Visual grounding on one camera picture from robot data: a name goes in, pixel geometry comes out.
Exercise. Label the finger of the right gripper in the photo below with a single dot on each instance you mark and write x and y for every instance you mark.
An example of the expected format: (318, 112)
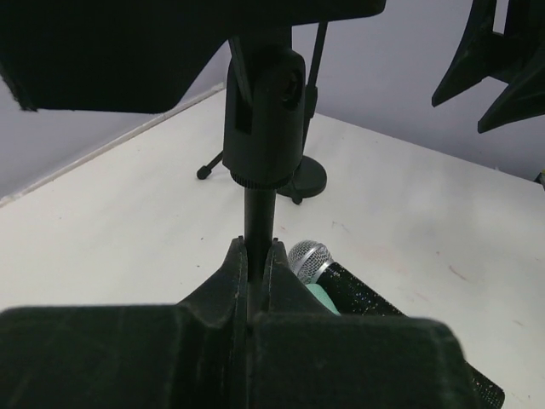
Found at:
(522, 99)
(478, 56)

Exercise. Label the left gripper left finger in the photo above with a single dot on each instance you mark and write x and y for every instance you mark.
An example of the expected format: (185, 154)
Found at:
(185, 355)

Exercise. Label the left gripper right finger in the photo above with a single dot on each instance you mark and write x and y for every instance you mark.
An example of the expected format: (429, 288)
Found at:
(303, 356)

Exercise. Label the black round-base mic stand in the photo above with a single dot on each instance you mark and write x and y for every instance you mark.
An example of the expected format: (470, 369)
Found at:
(143, 56)

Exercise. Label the teal plastic microphone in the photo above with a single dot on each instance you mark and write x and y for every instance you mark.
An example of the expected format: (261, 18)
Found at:
(321, 295)

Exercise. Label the black glitter microphone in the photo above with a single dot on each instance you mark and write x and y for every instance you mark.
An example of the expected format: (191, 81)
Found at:
(312, 263)

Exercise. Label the black tripod shock-mount stand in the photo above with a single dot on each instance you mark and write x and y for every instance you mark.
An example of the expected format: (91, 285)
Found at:
(315, 85)

